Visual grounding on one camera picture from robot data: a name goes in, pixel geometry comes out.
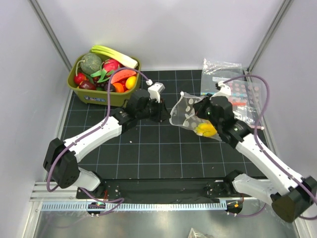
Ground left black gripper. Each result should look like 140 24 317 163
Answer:
136 96 171 122

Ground yellow banana bunch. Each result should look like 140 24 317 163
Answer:
194 123 217 137

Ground dotted zip top bag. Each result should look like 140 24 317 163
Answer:
169 91 221 141

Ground pink dragon fruit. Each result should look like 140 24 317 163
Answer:
90 59 121 83

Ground dark red apple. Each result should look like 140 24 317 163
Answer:
78 80 96 90

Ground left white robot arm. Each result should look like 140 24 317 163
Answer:
43 83 170 198

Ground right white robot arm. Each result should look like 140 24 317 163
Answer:
193 96 317 223

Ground orange blue zipper bag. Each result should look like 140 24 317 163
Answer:
200 76 262 106

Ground pink zipper bag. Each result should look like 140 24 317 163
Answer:
233 102 264 130

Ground clear crumpled bag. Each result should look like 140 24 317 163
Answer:
201 59 243 87

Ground yellow lemon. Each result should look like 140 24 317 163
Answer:
125 76 137 90

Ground orange fruit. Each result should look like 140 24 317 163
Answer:
113 82 125 93

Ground watermelon slice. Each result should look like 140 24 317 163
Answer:
111 69 137 84

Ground purple grapes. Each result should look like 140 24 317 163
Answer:
93 75 116 92

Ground olive green plastic bin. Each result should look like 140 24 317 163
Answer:
67 53 143 107

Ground green white leek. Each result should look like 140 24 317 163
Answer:
90 45 139 68

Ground green melon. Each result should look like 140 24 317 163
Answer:
80 53 102 75

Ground red strawberry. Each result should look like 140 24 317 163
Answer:
73 72 87 86

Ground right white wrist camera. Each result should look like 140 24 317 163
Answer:
213 81 231 98

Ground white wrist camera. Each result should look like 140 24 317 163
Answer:
213 81 231 98
148 82 165 103

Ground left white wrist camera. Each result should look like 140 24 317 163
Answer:
148 82 165 103

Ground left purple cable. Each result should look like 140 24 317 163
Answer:
46 67 153 193

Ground purple cable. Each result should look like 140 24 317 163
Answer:
217 75 317 220
46 67 153 193

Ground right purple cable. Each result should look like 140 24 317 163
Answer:
217 75 317 220

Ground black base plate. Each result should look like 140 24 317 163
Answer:
76 178 242 204

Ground white cable duct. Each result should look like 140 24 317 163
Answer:
41 201 227 212

